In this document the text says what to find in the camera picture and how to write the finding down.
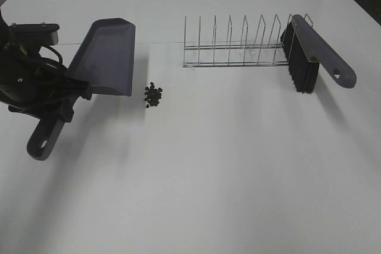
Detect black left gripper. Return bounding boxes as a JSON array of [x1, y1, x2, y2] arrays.
[[1, 48, 92, 123]]

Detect grey plastic dustpan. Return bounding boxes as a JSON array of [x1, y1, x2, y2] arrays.
[[27, 18, 136, 161]]

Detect pile of coffee beans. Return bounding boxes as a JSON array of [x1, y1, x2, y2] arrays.
[[144, 82, 163, 108]]

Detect grey hand brush black bristles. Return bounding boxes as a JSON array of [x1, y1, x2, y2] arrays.
[[280, 14, 357, 94]]

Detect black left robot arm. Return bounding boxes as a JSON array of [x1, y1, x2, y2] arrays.
[[1, 20, 92, 123]]

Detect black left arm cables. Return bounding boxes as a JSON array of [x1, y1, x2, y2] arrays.
[[29, 45, 71, 80]]

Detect metal wire dish rack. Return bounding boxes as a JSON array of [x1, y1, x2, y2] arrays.
[[181, 12, 314, 69]]

